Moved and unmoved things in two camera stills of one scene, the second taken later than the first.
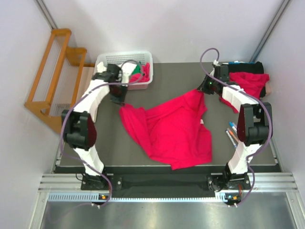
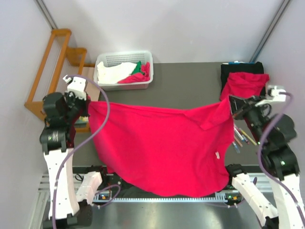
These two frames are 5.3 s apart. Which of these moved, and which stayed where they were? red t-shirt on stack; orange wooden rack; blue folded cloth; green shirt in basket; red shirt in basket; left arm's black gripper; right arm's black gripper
Moved: right arm's black gripper; left arm's black gripper
Stayed: red t-shirt on stack; green shirt in basket; blue folded cloth; orange wooden rack; red shirt in basket
